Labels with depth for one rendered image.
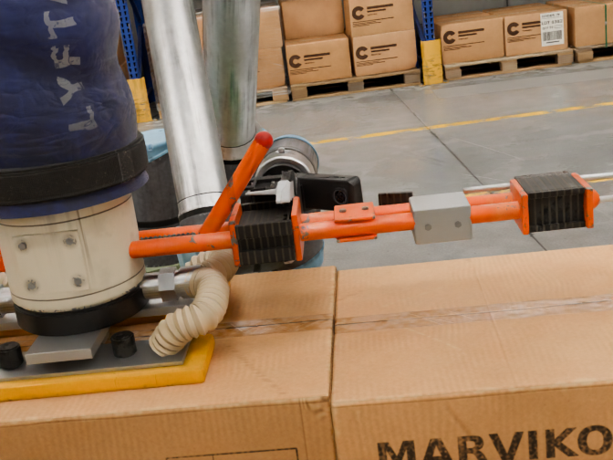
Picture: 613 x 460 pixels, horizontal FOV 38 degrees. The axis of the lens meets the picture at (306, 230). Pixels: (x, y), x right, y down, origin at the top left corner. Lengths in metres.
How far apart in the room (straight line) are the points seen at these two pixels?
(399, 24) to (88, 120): 7.44
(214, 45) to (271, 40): 6.50
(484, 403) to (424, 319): 0.20
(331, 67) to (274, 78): 0.54
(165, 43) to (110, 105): 0.45
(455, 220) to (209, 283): 0.31
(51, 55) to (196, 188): 0.46
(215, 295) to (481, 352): 0.32
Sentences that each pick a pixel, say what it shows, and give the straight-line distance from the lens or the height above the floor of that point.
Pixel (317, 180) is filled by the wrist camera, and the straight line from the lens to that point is 1.23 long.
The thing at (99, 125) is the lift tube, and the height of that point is 1.25.
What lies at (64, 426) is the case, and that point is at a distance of 1.05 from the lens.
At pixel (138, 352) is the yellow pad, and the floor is 0.98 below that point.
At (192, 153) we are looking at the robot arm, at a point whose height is 1.12.
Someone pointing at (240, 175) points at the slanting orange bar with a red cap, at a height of 1.16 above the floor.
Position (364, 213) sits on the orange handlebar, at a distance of 1.10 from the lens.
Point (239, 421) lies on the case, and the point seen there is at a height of 0.93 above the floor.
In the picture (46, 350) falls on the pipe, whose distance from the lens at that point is 1.10.
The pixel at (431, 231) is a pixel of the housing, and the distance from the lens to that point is 1.09.
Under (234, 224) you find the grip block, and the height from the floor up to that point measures 1.11.
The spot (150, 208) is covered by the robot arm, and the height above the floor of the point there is 0.91.
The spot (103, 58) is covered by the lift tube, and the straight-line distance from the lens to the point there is 1.07.
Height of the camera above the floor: 1.42
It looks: 18 degrees down
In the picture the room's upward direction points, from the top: 7 degrees counter-clockwise
